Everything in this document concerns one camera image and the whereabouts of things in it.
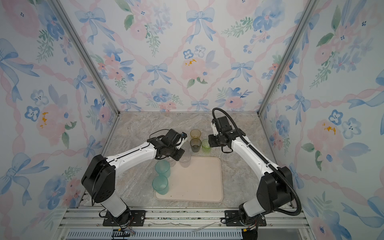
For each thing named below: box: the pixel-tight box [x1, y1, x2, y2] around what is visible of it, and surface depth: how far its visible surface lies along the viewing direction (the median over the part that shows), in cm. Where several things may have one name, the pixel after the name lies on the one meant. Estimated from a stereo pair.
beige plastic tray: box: [154, 156, 224, 203], surface depth 87 cm
